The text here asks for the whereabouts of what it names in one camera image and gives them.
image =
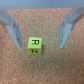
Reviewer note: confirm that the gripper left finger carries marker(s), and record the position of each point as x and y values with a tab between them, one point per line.
11	27

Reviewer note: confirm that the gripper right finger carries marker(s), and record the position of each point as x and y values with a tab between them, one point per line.
67	27

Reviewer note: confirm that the yellow block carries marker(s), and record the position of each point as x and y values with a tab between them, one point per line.
34	46

